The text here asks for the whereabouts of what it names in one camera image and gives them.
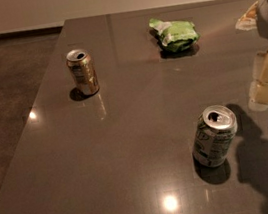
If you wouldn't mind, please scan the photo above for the green rice chip bag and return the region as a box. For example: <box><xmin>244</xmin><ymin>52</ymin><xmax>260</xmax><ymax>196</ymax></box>
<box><xmin>149</xmin><ymin>18</ymin><xmax>200</xmax><ymax>53</ymax></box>

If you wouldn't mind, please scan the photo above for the white orange snack bag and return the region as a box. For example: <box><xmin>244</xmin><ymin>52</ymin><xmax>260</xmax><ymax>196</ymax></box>
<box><xmin>235</xmin><ymin>2</ymin><xmax>258</xmax><ymax>31</ymax></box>

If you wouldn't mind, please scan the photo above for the green 7up can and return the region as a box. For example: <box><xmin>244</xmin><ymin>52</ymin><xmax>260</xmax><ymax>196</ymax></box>
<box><xmin>193</xmin><ymin>105</ymin><xmax>238</xmax><ymax>168</ymax></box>

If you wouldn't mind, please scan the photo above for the gold soda can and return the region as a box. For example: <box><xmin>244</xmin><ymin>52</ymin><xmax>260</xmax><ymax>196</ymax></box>
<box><xmin>66</xmin><ymin>48</ymin><xmax>100</xmax><ymax>96</ymax></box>

